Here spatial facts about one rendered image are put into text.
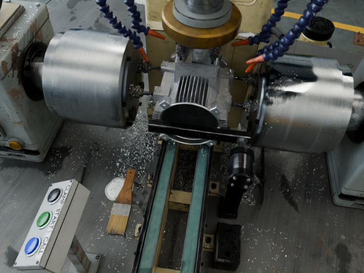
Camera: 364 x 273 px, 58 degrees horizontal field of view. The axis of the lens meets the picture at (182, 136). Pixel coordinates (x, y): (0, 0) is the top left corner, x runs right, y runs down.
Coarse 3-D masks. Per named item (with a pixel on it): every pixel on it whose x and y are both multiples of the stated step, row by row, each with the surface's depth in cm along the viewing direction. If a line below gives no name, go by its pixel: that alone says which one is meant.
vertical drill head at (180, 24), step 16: (176, 0) 72; (192, 0) 67; (208, 0) 67; (224, 0) 73; (176, 16) 71; (192, 16) 69; (208, 16) 69; (224, 16) 70; (240, 16) 73; (176, 32) 70; (192, 32) 69; (208, 32) 69; (224, 32) 69; (176, 48) 76; (208, 48) 71
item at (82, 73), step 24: (48, 48) 79; (72, 48) 78; (96, 48) 78; (120, 48) 78; (48, 72) 78; (72, 72) 77; (96, 72) 76; (120, 72) 76; (144, 72) 89; (48, 96) 81; (72, 96) 78; (96, 96) 78; (120, 96) 77; (72, 120) 86; (96, 120) 83; (120, 120) 82
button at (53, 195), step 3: (54, 189) 64; (57, 189) 64; (51, 192) 64; (54, 192) 64; (57, 192) 63; (60, 192) 63; (48, 195) 64; (51, 195) 63; (54, 195) 63; (57, 195) 63; (48, 198) 63; (51, 198) 63; (54, 198) 63; (51, 201) 63
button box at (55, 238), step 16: (48, 192) 66; (64, 192) 63; (80, 192) 65; (48, 208) 63; (64, 208) 61; (80, 208) 64; (32, 224) 62; (48, 224) 60; (64, 224) 60; (48, 240) 57; (64, 240) 59; (32, 256) 56; (48, 256) 56; (64, 256) 59; (32, 272) 58; (48, 272) 56
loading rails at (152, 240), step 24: (216, 144) 104; (168, 168) 86; (168, 192) 86; (192, 192) 82; (216, 192) 93; (144, 216) 77; (192, 216) 78; (144, 240) 75; (192, 240) 74; (144, 264) 71; (192, 264) 71
